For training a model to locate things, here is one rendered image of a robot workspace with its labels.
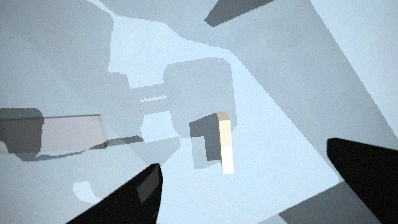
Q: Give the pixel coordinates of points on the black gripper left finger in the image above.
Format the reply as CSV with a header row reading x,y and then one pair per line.
x,y
135,202

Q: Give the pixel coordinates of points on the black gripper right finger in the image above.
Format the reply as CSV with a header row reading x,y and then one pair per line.
x,y
372,174

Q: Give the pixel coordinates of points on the cream domino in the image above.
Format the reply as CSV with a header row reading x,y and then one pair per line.
x,y
225,142

